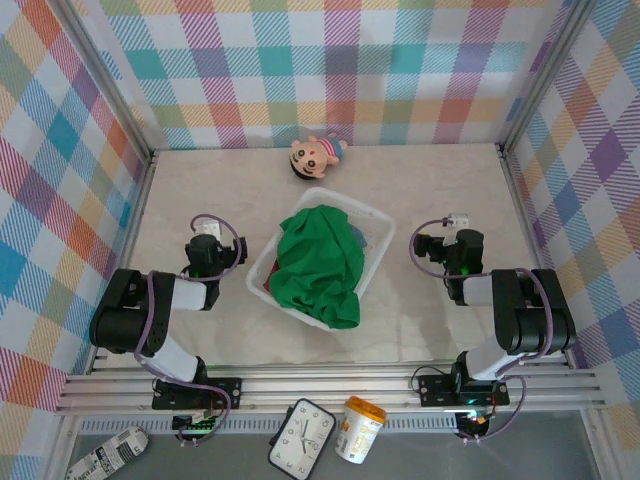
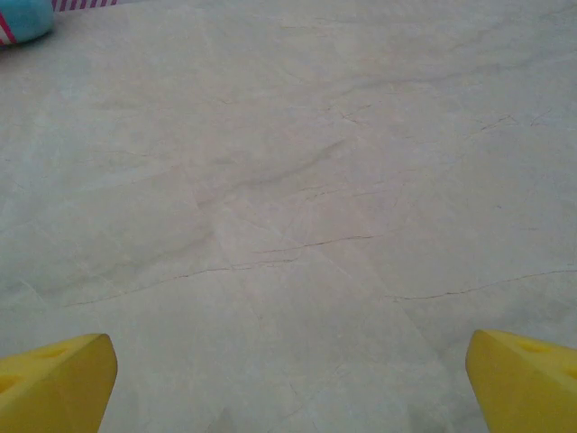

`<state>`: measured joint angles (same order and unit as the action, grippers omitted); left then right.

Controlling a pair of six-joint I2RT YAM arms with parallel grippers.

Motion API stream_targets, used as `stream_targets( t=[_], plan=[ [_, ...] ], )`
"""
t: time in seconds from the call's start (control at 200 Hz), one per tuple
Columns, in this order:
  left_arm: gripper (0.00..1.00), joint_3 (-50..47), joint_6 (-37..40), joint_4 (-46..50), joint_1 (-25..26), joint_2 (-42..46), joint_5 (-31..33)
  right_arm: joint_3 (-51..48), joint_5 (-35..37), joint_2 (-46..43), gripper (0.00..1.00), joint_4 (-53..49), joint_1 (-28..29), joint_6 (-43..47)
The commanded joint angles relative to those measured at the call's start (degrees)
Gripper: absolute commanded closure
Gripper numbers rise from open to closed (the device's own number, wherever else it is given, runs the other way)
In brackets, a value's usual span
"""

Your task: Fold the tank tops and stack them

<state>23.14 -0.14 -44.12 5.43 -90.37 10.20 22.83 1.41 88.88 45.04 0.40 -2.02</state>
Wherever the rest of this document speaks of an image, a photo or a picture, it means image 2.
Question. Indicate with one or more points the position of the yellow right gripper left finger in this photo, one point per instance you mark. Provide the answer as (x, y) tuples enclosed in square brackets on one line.
[(54, 388)]

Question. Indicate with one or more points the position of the plush doll with striped hat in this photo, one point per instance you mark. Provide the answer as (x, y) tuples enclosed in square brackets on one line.
[(22, 18)]

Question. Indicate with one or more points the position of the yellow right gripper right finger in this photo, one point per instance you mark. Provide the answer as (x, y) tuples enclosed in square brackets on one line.
[(523, 388)]

